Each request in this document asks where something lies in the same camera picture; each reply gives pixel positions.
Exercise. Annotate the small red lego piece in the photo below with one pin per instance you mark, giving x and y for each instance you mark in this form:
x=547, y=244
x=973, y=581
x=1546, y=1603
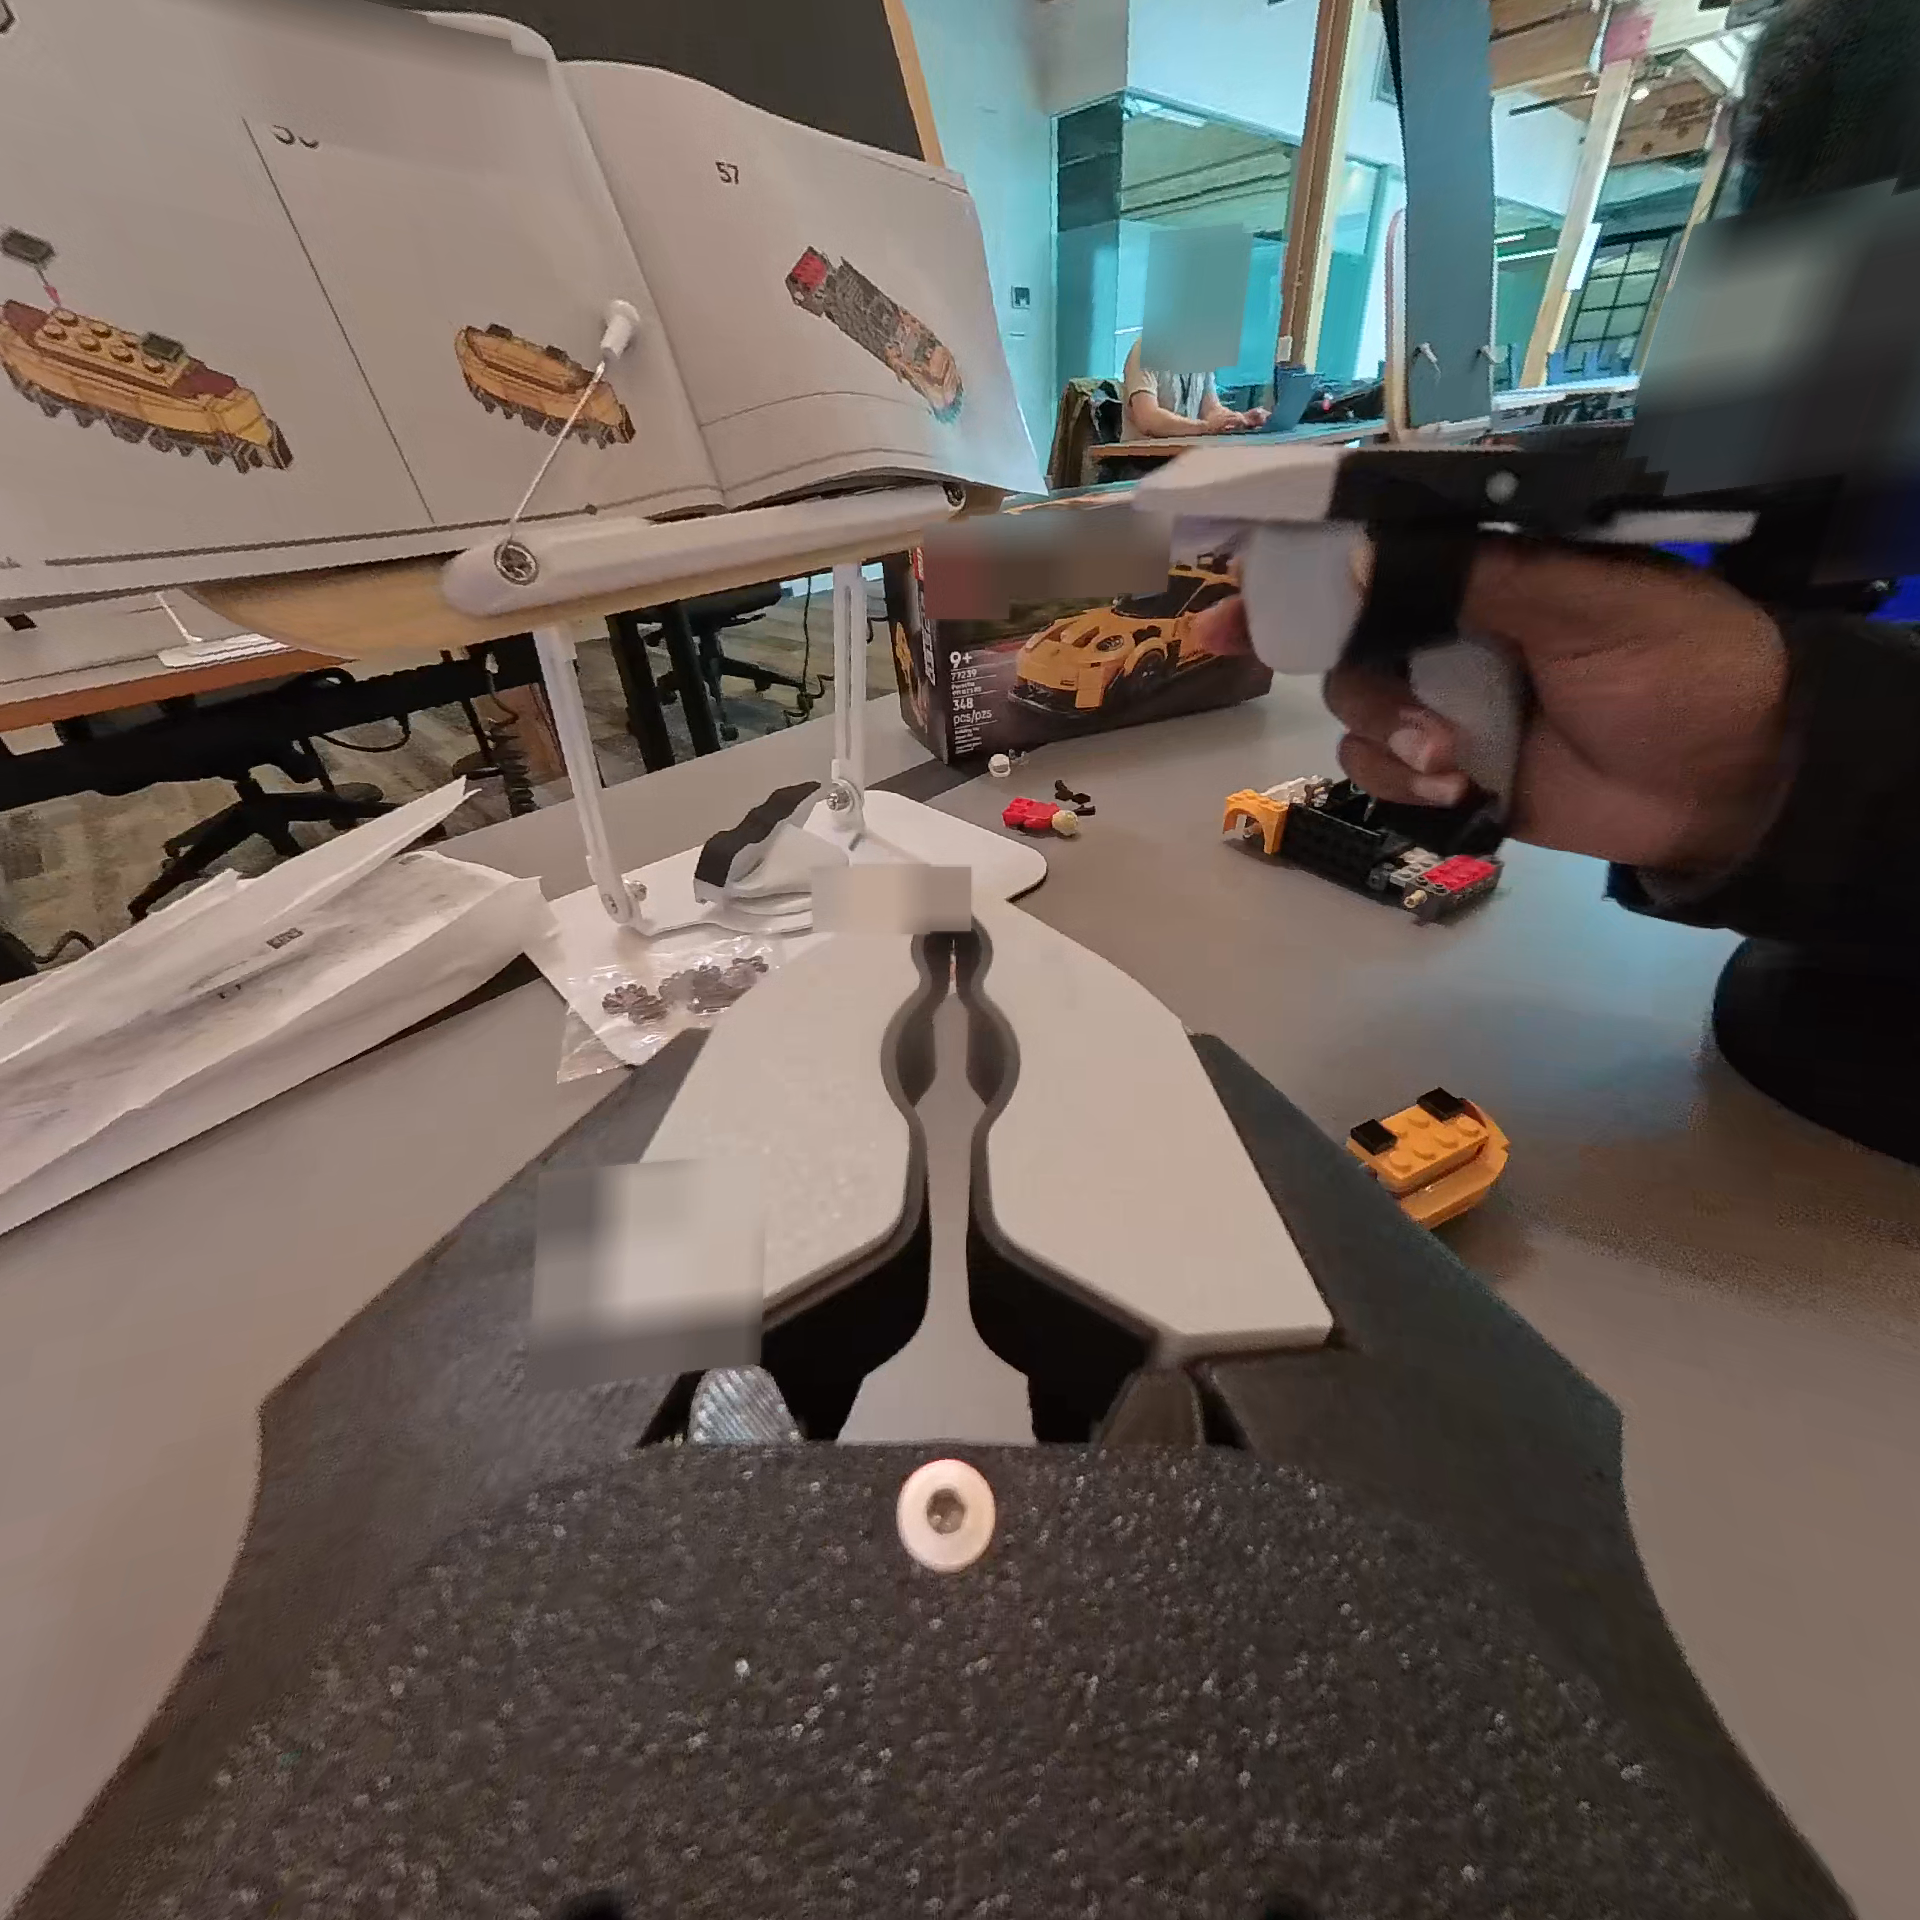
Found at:
x=1032, y=814

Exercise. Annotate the orange lego car front assembly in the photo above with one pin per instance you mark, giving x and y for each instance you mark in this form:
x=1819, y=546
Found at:
x=1426, y=1148

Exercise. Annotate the person's right hand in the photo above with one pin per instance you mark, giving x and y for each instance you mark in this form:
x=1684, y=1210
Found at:
x=1622, y=705

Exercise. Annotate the lego instruction booklet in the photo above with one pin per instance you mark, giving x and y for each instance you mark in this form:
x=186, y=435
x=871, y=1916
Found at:
x=451, y=299

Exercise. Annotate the black white curved plastic part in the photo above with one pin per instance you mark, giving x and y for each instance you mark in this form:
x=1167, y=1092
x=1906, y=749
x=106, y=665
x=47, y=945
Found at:
x=750, y=856

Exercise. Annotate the grey vertical panel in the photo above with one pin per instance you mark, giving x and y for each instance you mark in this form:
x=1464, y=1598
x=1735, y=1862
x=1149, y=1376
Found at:
x=1440, y=224

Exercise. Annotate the clear bag of dark parts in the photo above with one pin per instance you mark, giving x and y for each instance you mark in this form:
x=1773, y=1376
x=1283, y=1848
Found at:
x=662, y=997

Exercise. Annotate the black office chair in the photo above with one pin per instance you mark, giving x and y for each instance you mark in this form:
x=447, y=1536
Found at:
x=255, y=838
x=706, y=645

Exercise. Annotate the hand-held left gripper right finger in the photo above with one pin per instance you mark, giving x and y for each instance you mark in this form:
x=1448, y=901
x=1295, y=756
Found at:
x=1125, y=1171

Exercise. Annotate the lego set box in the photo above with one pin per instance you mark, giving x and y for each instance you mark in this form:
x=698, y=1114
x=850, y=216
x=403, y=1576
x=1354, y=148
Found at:
x=1050, y=705

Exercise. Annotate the wooden office desk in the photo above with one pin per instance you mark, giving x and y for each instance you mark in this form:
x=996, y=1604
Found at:
x=91, y=701

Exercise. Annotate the wooden post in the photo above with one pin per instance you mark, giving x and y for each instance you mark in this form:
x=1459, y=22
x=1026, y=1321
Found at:
x=1576, y=224
x=1319, y=181

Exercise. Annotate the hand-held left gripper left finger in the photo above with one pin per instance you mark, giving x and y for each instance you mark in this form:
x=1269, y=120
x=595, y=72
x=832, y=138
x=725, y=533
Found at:
x=811, y=1078

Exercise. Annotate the white book stand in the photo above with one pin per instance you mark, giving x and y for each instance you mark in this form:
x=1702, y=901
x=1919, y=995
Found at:
x=676, y=546

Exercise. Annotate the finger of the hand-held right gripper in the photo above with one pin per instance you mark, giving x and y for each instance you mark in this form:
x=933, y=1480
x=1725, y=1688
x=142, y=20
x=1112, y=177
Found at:
x=1244, y=483

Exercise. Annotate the grey black lego car chassis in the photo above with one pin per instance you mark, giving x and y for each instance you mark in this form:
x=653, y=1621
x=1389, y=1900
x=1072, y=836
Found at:
x=1366, y=856

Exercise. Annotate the laptop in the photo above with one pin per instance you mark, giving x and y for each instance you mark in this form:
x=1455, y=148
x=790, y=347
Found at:
x=1292, y=398

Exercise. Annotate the background office desk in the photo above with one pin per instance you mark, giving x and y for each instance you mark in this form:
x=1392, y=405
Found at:
x=1244, y=436

